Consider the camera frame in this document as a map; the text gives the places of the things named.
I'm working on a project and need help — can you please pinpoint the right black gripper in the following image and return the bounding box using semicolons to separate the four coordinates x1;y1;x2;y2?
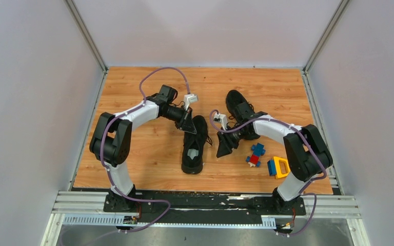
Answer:
216;125;251;158

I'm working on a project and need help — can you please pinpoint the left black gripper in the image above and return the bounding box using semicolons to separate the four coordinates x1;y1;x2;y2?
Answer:
162;105;197;135

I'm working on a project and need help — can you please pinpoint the black shoe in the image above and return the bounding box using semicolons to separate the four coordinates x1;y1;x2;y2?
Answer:
226;90;260;140
181;115;213;174

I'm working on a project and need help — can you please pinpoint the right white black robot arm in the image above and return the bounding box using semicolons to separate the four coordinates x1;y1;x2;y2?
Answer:
210;102;333;214

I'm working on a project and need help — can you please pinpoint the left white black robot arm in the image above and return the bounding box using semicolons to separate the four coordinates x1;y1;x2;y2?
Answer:
89;85;198;212

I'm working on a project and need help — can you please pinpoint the blue red toy block car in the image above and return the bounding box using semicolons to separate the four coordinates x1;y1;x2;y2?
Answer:
246;143;266;167

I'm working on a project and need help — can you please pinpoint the yellow blue toy block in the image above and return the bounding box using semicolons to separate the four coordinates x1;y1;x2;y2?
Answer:
267;156;290;179

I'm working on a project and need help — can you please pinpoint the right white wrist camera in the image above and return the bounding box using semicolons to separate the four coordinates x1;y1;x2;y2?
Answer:
213;112;228;131

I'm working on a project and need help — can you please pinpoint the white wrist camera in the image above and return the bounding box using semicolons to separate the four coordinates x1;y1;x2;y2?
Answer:
183;94;199;110
213;112;228;131

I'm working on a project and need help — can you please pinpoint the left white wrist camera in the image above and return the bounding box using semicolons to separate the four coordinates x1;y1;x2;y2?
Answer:
183;94;199;110

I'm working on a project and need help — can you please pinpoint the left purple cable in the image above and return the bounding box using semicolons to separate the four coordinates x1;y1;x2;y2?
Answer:
100;67;191;233

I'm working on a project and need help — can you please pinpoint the purple cable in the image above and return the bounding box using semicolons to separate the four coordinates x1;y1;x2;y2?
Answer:
100;67;191;233
209;109;328;237

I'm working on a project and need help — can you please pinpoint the white slotted cable duct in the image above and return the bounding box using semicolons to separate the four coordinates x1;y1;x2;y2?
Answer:
63;215;277;229

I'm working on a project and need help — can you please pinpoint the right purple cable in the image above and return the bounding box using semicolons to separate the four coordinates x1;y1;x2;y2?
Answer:
209;109;328;237

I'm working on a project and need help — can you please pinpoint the aluminium frame rail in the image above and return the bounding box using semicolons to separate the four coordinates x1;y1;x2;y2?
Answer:
52;191;361;219

